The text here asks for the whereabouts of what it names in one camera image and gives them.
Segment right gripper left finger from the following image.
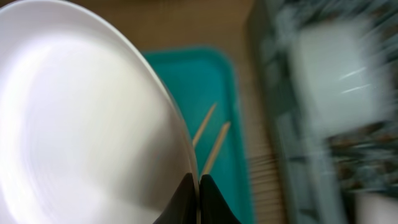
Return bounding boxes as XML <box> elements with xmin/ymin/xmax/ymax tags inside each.
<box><xmin>154</xmin><ymin>173</ymin><xmax>197</xmax><ymax>224</ymax></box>

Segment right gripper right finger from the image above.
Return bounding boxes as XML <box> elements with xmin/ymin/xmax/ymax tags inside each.
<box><xmin>199</xmin><ymin>174</ymin><xmax>241</xmax><ymax>224</ymax></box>

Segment wooden chopstick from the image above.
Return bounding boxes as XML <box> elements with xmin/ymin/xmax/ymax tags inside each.
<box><xmin>201</xmin><ymin>121</ymin><xmax>231</xmax><ymax>176</ymax></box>
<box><xmin>192</xmin><ymin>103</ymin><xmax>217</xmax><ymax>148</ymax></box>

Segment large white pink plate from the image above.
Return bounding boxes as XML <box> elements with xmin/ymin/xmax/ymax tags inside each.
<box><xmin>1</xmin><ymin>1</ymin><xmax>197</xmax><ymax>223</ymax></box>

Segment grey dishwasher rack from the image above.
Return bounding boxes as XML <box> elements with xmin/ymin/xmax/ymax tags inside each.
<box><xmin>247</xmin><ymin>0</ymin><xmax>397</xmax><ymax>223</ymax></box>

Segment grey green ceramic bowl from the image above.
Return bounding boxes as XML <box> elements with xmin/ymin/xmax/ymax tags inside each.
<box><xmin>289</xmin><ymin>17</ymin><xmax>395</xmax><ymax>138</ymax></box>

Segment teal serving tray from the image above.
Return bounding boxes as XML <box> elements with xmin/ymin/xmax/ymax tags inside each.
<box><xmin>144</xmin><ymin>47</ymin><xmax>255</xmax><ymax>223</ymax></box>

